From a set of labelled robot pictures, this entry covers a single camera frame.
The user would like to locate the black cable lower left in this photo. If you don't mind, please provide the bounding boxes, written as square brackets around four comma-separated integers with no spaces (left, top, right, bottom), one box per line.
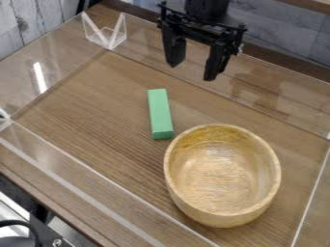
[0,219,43,247]

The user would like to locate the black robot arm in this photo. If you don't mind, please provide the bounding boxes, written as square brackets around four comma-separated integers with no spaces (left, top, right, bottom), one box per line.
[158,0,247,81]

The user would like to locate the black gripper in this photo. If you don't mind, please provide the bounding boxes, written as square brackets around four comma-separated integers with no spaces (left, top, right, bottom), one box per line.
[158,0,247,81]

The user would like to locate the clear acrylic enclosure walls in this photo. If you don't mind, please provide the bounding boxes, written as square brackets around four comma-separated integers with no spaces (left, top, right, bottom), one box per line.
[0,11,330,247]

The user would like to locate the green rectangular block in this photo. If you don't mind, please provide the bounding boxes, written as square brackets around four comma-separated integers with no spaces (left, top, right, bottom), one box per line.
[147,89,174,140]

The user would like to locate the black table clamp bracket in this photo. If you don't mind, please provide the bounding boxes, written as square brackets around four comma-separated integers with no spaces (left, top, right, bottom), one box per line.
[28,215,66,247]

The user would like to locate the oval wooden bowl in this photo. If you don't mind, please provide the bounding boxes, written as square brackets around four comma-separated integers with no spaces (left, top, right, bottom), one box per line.
[164,123,282,228]

